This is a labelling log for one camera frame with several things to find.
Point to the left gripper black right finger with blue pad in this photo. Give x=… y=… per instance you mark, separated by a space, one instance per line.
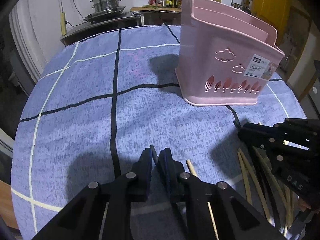
x=234 y=217

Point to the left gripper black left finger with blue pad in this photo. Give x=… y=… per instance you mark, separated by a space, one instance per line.
x=103 y=211

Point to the light wooden chopstick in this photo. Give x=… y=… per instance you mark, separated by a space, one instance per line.
x=213 y=220
x=275 y=182
x=257 y=185
x=245 y=177
x=191 y=168

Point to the black chopstick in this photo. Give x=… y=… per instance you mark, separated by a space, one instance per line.
x=154 y=154

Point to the metal kitchen shelf left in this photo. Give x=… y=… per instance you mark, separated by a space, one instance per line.
x=86 y=30

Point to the person's right hand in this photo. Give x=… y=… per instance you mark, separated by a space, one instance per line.
x=302 y=204

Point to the blue checked tablecloth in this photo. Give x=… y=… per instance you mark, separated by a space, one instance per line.
x=103 y=100

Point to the pink plastic utensil basket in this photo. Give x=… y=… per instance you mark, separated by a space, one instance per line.
x=226 y=55

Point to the white electric kettle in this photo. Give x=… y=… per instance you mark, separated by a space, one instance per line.
x=241 y=7

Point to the yellow wooden door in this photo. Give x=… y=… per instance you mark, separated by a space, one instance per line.
x=298 y=37

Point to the wooden rolling pin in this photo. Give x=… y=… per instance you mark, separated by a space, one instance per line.
x=63 y=23

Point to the black induction cooker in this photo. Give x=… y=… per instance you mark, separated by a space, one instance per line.
x=104 y=15

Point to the red lid jar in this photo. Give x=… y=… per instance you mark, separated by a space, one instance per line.
x=152 y=0

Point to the stainless steel steamer pot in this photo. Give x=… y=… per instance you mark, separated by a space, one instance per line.
x=101 y=5

